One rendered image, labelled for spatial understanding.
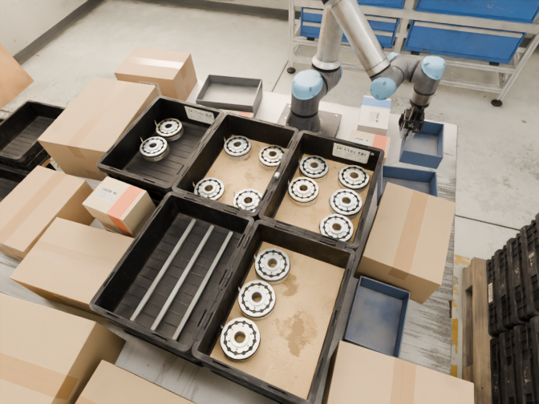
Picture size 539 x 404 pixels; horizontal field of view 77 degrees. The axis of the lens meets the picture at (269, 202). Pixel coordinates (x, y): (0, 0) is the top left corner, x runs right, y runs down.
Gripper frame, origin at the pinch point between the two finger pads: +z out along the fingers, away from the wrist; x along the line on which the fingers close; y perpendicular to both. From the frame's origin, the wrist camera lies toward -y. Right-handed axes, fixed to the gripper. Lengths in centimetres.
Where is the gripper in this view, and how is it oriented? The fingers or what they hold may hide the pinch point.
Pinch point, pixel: (405, 135)
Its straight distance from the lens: 153.3
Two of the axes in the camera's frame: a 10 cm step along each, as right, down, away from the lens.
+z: 0.4, 5.8, 8.1
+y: -3.0, 7.8, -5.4
